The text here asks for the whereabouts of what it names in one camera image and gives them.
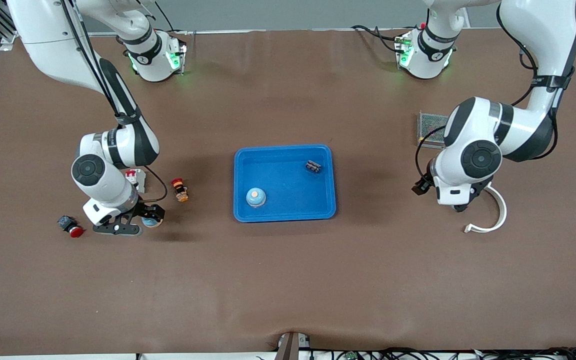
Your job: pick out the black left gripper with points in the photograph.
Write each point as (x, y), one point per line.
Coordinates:
(422, 185)

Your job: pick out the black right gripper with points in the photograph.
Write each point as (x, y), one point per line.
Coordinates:
(147, 210)

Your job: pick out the light blue service bell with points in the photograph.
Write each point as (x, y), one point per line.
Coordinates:
(152, 222)
(256, 197)

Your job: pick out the black electrolytic capacitor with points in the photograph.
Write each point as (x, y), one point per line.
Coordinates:
(313, 166)

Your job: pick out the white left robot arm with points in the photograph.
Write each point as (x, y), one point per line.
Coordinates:
(518, 130)

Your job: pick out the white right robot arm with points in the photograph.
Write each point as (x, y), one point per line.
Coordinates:
(103, 185)

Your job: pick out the blue plastic tray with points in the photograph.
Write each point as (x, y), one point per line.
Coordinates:
(284, 185)

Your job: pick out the metal mesh power supply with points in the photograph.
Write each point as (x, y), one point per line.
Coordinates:
(430, 127)

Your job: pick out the red mushroom push button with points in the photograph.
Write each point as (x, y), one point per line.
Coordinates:
(70, 226)

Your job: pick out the white circuit breaker red switch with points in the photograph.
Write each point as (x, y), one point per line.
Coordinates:
(139, 179)

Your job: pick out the red orange emergency stop switch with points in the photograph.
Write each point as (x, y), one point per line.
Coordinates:
(180, 190)

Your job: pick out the white curved plastic bracket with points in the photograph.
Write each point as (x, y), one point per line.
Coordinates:
(503, 209)

